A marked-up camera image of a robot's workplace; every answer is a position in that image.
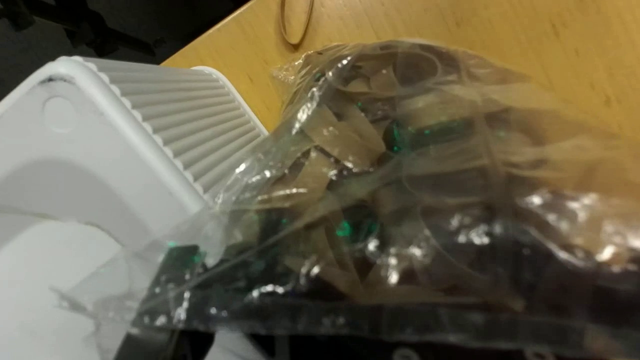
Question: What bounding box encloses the white plastic basket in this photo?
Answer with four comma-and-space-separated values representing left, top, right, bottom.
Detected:
0, 57, 271, 360

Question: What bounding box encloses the tan rubber band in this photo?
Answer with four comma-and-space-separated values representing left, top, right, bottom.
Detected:
278, 0, 315, 48

